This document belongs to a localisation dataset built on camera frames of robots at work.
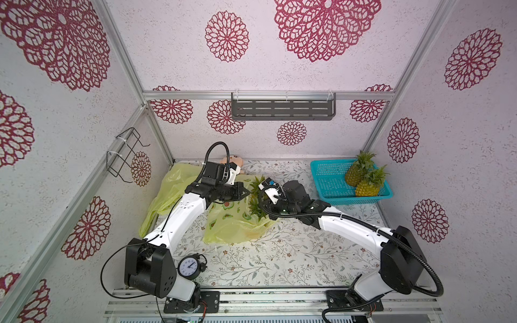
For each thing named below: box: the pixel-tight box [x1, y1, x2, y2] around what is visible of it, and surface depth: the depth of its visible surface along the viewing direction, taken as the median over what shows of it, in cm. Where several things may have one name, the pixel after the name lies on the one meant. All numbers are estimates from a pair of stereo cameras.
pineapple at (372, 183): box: [355, 164, 392, 197], surface depth 93 cm
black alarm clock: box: [177, 253, 208, 281], surface depth 81 cm
